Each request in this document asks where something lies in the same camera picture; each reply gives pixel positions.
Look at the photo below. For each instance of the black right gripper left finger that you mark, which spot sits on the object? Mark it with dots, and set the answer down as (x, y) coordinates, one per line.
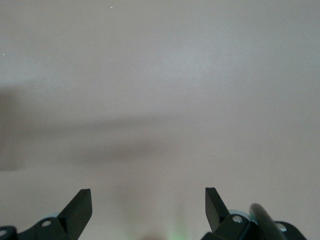
(75, 215)

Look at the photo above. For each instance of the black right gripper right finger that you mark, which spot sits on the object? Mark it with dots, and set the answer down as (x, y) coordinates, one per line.
(217, 215)

